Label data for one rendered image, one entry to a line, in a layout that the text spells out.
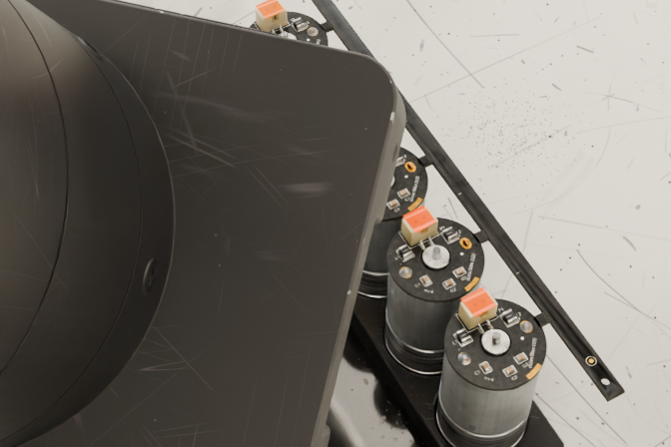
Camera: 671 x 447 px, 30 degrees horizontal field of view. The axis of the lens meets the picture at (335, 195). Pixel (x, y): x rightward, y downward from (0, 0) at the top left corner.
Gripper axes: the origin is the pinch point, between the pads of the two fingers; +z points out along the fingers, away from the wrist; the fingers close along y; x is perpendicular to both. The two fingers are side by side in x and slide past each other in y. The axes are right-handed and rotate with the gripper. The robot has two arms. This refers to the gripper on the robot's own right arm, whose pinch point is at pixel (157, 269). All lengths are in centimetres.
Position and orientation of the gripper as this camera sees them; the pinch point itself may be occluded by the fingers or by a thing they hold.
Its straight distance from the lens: 25.0
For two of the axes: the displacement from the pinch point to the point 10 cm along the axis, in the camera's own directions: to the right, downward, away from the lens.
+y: -9.6, -2.2, 1.6
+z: 1.4, 1.2, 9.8
